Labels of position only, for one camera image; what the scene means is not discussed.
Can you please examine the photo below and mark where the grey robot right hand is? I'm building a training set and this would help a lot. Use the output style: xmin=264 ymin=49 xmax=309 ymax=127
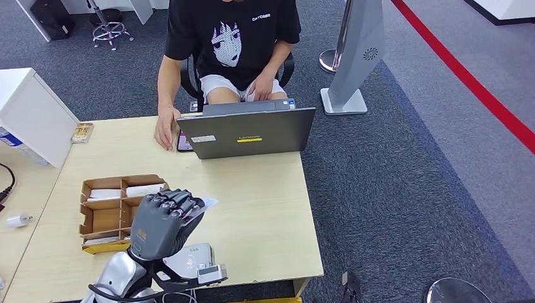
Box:
xmin=129 ymin=188 xmax=206 ymax=261

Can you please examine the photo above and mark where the person's left hand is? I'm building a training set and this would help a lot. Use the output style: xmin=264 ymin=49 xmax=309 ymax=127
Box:
xmin=249 ymin=73 xmax=278 ymax=102

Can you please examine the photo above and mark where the person's right hand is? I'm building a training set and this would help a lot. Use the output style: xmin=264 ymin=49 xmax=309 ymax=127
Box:
xmin=153 ymin=106 xmax=182 ymax=152

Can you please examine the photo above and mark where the white ID card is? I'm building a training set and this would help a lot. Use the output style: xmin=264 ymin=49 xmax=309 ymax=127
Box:
xmin=184 ymin=197 xmax=219 ymax=227

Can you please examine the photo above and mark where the white card in organizer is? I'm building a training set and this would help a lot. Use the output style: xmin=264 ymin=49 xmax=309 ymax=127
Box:
xmin=83 ymin=236 xmax=120 ymax=246
xmin=86 ymin=189 xmax=123 ymax=203
xmin=125 ymin=183 xmax=166 ymax=198

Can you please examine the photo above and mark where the grey card reader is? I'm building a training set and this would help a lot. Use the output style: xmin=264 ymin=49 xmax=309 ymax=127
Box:
xmin=163 ymin=243 xmax=214 ymax=280

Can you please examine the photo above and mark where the person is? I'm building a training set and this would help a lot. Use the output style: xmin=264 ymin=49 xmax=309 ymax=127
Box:
xmin=153 ymin=0 xmax=303 ymax=152

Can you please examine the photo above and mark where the wooden card organizer box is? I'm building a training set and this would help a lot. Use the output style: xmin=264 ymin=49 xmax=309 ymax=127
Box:
xmin=78 ymin=174 xmax=170 ymax=255

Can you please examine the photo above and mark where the gold patterned key card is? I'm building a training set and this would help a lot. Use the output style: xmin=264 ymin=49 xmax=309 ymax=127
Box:
xmin=70 ymin=122 xmax=95 ymax=145

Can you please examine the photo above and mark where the dark smartphone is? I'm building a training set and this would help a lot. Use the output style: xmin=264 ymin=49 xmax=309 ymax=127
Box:
xmin=177 ymin=130 xmax=194 ymax=153

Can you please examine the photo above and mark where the grey laptop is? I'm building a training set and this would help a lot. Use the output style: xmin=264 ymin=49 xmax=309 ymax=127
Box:
xmin=176 ymin=98 xmax=317 ymax=160

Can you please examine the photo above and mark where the black office chair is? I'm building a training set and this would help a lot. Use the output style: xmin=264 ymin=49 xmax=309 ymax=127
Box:
xmin=179 ymin=50 xmax=296 ymax=113

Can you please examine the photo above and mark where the grey kiosk stand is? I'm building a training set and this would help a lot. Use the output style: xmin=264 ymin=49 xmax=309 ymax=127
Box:
xmin=319 ymin=0 xmax=386 ymax=117

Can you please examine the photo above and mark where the chrome base stool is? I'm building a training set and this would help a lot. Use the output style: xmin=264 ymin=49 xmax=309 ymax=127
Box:
xmin=85 ymin=0 xmax=136 ymax=52

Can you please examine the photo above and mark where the white furniture panel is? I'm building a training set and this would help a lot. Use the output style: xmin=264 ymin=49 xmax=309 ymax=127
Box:
xmin=128 ymin=0 xmax=154 ymax=25

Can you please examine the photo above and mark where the white cabinet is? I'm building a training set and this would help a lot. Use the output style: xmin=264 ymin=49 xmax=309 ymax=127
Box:
xmin=0 ymin=68 xmax=80 ymax=169

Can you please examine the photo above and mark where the white charger plug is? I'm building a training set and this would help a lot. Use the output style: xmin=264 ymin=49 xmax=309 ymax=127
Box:
xmin=6 ymin=213 xmax=33 ymax=229

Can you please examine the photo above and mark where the plastic water bottle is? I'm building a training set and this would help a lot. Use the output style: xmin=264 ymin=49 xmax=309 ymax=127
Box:
xmin=0 ymin=126 xmax=50 ymax=168

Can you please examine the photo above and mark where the pale wooden desk panel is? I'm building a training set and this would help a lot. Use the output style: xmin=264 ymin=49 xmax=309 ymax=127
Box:
xmin=292 ymin=278 xmax=311 ymax=299

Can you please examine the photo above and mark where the black bag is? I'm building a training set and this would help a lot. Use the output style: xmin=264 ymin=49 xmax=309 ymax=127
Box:
xmin=30 ymin=0 xmax=77 ymax=42

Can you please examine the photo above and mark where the red floor tape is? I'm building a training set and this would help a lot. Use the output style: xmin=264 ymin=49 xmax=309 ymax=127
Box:
xmin=391 ymin=0 xmax=535 ymax=155

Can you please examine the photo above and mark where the white platform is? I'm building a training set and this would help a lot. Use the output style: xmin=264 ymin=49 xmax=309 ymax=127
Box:
xmin=462 ymin=0 xmax=535 ymax=27

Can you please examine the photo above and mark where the round chrome base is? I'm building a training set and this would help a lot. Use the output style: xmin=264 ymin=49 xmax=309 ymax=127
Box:
xmin=424 ymin=277 xmax=494 ymax=303

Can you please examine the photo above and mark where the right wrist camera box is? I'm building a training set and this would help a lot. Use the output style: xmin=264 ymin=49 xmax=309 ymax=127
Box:
xmin=196 ymin=263 xmax=229 ymax=287

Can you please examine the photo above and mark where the white cable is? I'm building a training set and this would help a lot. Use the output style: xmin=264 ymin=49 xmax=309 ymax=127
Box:
xmin=160 ymin=290 xmax=198 ymax=303

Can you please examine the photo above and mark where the chrome stanchion post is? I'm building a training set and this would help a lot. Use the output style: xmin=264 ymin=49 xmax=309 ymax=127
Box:
xmin=319 ymin=0 xmax=354 ymax=75

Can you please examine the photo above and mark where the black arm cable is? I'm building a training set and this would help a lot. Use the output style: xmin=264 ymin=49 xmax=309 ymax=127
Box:
xmin=88 ymin=283 xmax=168 ymax=303

